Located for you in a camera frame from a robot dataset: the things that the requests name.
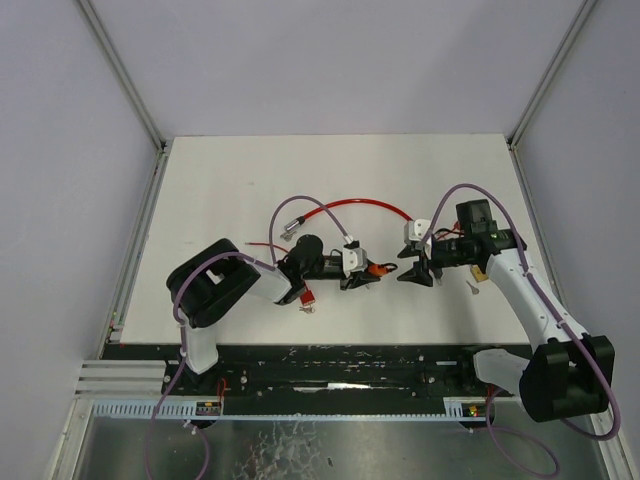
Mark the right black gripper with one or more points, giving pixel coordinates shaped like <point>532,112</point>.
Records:
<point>427,262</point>

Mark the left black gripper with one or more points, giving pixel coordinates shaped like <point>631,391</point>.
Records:
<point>334,269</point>

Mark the orange black padlock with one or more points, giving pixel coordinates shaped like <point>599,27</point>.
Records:
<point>383,269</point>

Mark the small red padlock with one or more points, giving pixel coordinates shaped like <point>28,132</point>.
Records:
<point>307,298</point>

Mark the brass padlock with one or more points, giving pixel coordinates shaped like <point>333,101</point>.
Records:
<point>478,275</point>

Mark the thick red cable lock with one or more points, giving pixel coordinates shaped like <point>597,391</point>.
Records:
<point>370,204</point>

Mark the red padlock with thin cable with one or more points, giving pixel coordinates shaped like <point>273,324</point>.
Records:
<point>268,245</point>

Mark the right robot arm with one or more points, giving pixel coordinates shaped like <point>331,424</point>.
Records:
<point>570,371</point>

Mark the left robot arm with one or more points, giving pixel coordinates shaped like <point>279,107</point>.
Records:
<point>206,287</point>

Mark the brass padlock key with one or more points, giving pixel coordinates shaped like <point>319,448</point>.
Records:
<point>474,290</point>

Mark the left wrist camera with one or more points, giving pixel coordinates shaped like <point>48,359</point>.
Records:
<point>354,258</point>

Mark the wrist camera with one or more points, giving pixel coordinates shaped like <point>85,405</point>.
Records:
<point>354,258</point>
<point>415,231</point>

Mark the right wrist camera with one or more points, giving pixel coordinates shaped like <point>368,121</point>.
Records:
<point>415,231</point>

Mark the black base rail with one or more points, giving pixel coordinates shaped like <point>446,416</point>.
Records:
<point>334,380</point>

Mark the right aluminium frame post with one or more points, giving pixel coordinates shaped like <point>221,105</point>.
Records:
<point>552,70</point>

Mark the aluminium frame post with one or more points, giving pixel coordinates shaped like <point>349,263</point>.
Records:
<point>552,70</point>
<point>108,49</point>

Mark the white cable duct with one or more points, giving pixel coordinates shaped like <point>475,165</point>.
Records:
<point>170,409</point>

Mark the left aluminium frame post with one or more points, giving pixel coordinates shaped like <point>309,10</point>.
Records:
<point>108,49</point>

